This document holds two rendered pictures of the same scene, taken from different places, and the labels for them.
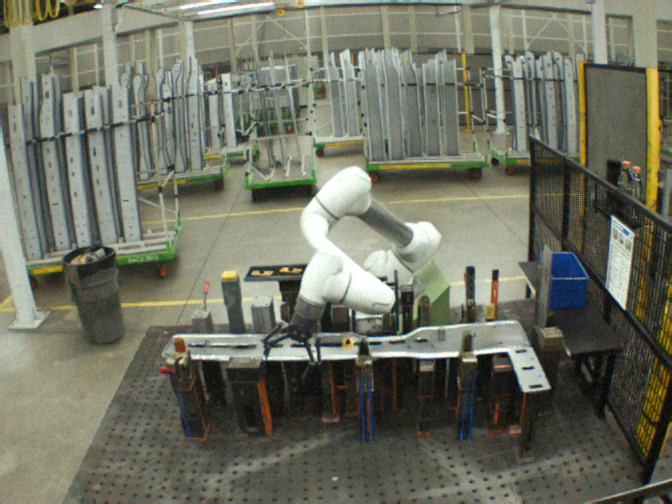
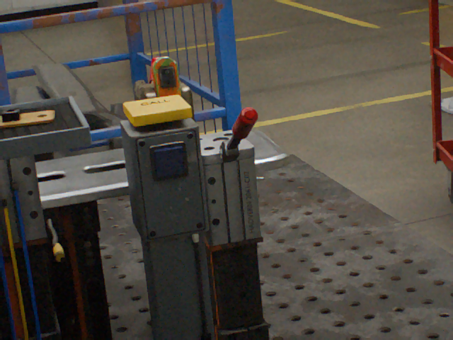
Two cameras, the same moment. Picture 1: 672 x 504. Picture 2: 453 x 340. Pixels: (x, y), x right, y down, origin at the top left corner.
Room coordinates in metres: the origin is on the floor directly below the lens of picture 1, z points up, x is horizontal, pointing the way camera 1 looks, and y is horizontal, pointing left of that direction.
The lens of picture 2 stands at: (3.23, 0.20, 1.41)
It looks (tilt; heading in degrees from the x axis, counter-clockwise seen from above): 18 degrees down; 163
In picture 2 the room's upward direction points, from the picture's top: 6 degrees counter-clockwise
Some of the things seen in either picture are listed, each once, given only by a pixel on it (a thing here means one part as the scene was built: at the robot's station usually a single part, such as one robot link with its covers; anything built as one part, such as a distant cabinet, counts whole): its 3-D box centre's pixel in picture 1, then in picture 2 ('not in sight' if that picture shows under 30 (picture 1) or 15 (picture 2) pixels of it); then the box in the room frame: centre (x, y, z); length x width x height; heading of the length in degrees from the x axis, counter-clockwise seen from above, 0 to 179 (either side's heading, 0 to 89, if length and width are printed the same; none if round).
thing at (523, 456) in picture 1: (529, 423); not in sight; (1.47, -0.61, 0.84); 0.11 x 0.06 x 0.29; 176
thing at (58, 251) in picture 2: not in sight; (54, 239); (2.16, 0.34, 1.00); 0.12 x 0.01 x 0.01; 176
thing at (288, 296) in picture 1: (296, 323); not in sight; (2.25, 0.18, 0.92); 0.10 x 0.08 x 0.45; 86
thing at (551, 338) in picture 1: (546, 373); not in sight; (1.71, -0.75, 0.88); 0.08 x 0.08 x 0.36; 86
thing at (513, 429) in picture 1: (519, 395); not in sight; (1.65, -0.62, 0.84); 0.11 x 0.06 x 0.29; 176
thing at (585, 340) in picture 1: (564, 301); not in sight; (2.03, -0.93, 1.01); 0.90 x 0.22 x 0.03; 176
